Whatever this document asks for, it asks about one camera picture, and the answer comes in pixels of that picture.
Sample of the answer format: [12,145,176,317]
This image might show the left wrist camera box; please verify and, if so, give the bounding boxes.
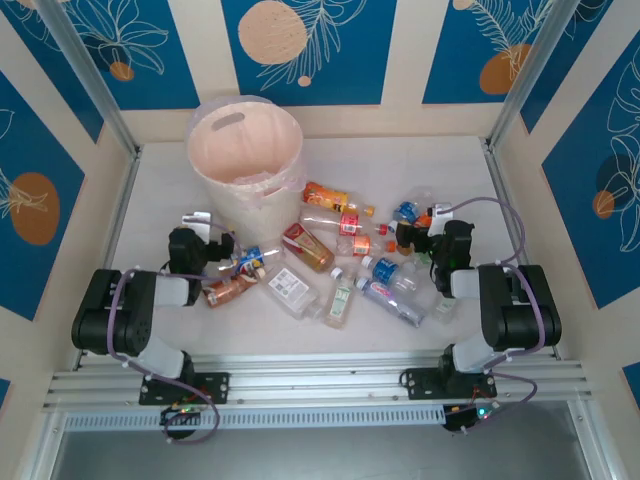
[180,211,212,237]

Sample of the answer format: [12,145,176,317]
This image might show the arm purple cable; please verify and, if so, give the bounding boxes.
[449,196,547,435]
[107,214,240,445]

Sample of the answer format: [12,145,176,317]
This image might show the beige round bin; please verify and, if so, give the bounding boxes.
[185,95,307,245]

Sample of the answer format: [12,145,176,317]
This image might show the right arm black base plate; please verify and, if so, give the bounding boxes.
[401,366,500,402]

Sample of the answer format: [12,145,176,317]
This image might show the white round bin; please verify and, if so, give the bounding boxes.
[185,94,309,211]

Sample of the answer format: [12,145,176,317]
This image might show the bottle blue white red label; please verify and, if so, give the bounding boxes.
[232,244,282,277]

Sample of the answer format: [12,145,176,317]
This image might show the long clear bottle red-blue label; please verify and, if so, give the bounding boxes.
[354,276,429,330]

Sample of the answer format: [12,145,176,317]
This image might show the long aluminium mounting rail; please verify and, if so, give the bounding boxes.
[42,351,600,412]

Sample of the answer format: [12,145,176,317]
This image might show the clear bottle red label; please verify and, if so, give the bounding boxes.
[298,209,390,237]

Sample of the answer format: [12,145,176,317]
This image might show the blue label bottle white cap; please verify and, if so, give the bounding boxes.
[361,254,419,295]

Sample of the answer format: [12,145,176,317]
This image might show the white slotted cable duct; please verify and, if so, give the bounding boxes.
[62,404,447,432]

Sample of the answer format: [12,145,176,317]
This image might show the small clear bottle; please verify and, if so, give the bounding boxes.
[430,295,459,325]

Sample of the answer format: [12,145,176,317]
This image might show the clear bottle orange label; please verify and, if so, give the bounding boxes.
[336,232,398,258]

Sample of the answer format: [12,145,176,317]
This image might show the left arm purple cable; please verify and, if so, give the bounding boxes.
[107,214,240,445]

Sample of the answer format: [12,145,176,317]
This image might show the crushed bottle blue label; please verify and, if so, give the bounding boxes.
[391,185,435,227]

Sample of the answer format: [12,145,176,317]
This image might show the flat square clear bottle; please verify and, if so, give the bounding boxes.
[259,264,325,322]

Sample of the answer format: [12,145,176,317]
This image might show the aluminium frame post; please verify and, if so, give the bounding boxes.
[34,0,142,157]
[487,0,576,149]

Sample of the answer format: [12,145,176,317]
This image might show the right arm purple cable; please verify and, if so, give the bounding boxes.
[449,196,547,435]

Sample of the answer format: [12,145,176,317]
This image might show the brown bottle orange label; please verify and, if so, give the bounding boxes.
[203,272,262,310]

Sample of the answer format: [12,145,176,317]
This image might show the orange juice bottle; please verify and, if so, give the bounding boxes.
[302,180,376,218]

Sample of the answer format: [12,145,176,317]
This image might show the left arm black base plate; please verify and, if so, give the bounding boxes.
[138,371,232,407]

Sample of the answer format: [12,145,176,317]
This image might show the small bottle green label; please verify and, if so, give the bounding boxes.
[323,266,356,331]

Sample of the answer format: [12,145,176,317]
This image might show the tea bottle red gold label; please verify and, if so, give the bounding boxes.
[281,222,336,274]

